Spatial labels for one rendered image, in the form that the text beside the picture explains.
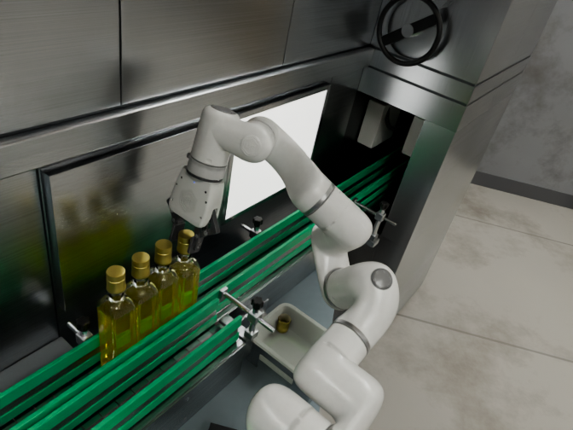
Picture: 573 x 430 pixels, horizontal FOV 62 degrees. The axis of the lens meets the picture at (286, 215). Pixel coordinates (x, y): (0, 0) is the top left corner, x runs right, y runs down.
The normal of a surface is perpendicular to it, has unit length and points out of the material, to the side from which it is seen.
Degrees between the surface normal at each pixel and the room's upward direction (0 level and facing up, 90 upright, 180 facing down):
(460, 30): 90
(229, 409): 0
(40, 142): 90
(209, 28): 90
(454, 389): 0
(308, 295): 0
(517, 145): 90
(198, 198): 74
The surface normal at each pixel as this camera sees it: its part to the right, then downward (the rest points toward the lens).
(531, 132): -0.18, 0.54
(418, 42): -0.60, 0.37
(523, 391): 0.19, -0.80
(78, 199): 0.78, 0.47
